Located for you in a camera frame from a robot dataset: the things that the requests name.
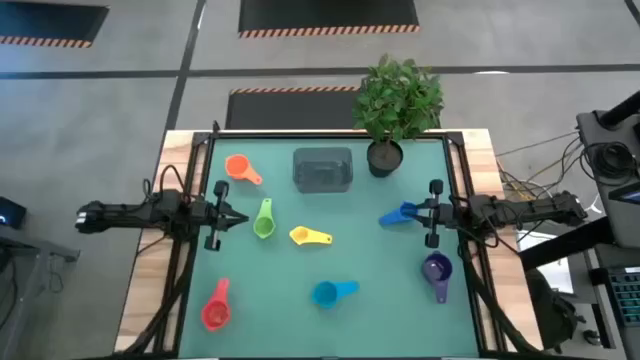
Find orange measuring cup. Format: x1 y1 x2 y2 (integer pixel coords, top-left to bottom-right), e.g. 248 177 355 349
224 153 264 186

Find black backpack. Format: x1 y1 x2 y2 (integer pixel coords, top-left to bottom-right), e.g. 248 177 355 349
524 267 587 352

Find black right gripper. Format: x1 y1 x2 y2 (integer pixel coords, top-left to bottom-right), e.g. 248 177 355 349
412 178 471 250

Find dark keyboard with blue keys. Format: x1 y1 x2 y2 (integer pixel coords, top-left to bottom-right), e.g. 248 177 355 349
607 267 640 327

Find black device with blue light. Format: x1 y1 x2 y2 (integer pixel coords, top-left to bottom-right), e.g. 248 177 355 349
0 196 28 230

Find green measuring cup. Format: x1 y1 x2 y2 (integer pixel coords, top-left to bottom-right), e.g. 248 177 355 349
252 197 277 240

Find green table mat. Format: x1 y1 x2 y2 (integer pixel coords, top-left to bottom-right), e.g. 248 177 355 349
178 137 481 359

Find coiled black cable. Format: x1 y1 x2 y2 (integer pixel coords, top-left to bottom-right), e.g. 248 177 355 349
582 141 639 182

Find loose floor cables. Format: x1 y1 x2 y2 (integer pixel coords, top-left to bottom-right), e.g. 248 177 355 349
494 129 584 201

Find green plant in black pot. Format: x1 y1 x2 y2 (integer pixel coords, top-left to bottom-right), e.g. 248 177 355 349
352 53 445 179

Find cyan measuring cup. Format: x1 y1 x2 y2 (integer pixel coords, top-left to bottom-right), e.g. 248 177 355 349
311 279 361 310

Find white paper sheet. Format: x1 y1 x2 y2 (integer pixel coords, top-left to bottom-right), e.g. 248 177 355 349
517 229 576 296

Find grey equipment cart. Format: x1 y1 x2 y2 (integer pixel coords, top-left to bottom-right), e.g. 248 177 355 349
574 89 640 251

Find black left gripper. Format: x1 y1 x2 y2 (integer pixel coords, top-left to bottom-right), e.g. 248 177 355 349
192 179 250 251

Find red measuring cup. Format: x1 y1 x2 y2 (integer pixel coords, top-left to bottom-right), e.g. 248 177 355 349
200 277 233 333

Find navy blue measuring cup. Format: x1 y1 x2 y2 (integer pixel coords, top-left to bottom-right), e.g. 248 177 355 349
422 251 454 305

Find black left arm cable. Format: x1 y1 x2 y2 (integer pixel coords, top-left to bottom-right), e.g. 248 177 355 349
142 164 187 204

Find yellow measuring cup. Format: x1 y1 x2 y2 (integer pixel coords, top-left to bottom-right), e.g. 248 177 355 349
288 225 334 247

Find black aluminium table frame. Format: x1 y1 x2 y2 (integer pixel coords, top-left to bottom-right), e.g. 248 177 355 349
149 128 506 360

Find black cable bundle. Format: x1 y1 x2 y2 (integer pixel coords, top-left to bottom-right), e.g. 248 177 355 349
458 239 542 357
119 239 197 357

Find grey side table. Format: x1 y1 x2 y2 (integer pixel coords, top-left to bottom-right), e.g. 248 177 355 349
0 224 81 360

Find royal blue measuring cup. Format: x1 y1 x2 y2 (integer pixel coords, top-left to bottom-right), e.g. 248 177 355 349
378 200 419 227

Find grey translucent plastic basket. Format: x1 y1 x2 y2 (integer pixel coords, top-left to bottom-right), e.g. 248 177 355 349
292 146 354 194

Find black striped-edge floor mat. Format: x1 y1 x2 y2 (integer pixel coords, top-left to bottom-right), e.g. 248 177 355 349
237 0 421 40
224 86 442 131
0 0 110 49

